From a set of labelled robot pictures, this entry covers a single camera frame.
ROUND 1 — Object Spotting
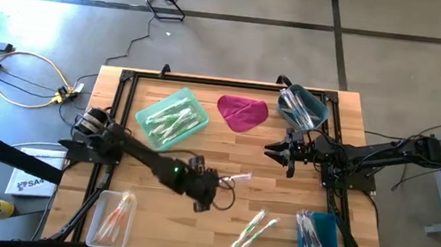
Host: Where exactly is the black cable bundle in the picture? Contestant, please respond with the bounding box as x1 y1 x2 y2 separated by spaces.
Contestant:
321 188 391 247
48 162 118 247

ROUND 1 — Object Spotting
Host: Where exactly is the clear plastic bin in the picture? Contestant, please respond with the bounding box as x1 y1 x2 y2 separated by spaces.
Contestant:
85 188 140 247

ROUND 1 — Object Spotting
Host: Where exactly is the yellow can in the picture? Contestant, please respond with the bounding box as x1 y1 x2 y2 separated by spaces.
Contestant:
0 198 17 224

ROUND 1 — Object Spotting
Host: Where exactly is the light turquoise plastic bin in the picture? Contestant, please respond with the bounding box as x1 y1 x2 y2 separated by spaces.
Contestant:
132 82 212 156

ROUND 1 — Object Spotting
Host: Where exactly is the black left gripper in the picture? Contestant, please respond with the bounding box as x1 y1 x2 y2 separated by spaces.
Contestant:
178 154 231 216

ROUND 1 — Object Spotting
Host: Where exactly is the yellow power splitter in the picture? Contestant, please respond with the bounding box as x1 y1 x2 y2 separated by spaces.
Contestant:
52 79 86 107

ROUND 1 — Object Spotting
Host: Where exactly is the magenta cloth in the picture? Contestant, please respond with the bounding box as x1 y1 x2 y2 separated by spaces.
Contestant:
214 94 271 136

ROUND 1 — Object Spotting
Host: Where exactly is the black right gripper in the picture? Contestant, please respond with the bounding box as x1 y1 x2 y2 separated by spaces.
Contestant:
261 125 317 181

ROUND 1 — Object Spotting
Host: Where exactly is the black desk beam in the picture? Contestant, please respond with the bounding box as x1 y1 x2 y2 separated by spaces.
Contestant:
0 134 69 186

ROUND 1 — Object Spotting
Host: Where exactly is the yellow cable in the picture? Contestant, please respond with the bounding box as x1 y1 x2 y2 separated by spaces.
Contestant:
0 48 74 113

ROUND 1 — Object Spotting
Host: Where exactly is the green toothbrush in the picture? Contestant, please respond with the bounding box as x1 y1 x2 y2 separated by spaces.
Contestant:
234 213 280 247
161 113 202 146
231 205 269 247
158 112 198 145
157 109 200 142
150 101 197 132
145 94 192 128
149 107 195 140

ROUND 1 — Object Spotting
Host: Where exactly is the grey metal table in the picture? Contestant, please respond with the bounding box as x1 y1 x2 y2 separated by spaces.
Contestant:
398 110 441 238

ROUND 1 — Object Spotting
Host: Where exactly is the grey-blue plastic bin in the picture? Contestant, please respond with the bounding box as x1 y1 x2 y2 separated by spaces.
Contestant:
275 82 334 135

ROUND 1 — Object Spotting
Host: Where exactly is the black power cable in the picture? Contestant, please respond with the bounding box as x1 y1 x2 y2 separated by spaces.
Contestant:
103 9 154 70

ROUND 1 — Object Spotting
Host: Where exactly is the teal blue plastic bin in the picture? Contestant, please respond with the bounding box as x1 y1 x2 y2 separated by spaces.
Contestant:
295 210 347 247

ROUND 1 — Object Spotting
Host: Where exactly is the white printed box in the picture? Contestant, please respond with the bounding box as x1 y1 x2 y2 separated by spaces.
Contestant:
4 145 68 202

